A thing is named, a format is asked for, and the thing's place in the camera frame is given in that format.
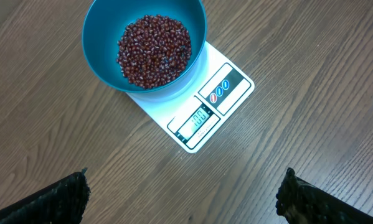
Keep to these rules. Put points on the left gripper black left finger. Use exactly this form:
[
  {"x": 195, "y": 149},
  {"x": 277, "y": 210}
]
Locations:
[{"x": 61, "y": 202}]

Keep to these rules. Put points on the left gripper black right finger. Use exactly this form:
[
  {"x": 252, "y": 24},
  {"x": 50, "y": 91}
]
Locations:
[{"x": 300, "y": 202}]

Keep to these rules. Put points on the white digital kitchen scale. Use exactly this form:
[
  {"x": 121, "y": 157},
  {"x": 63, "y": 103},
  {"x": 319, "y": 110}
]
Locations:
[{"x": 199, "y": 103}]

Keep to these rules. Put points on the red beans in bowl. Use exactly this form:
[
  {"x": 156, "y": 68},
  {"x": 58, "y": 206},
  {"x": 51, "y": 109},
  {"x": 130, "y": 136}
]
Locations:
[{"x": 154, "y": 51}]

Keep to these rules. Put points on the teal blue bowl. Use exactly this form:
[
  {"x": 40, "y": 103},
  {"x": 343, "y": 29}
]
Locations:
[{"x": 106, "y": 21}]

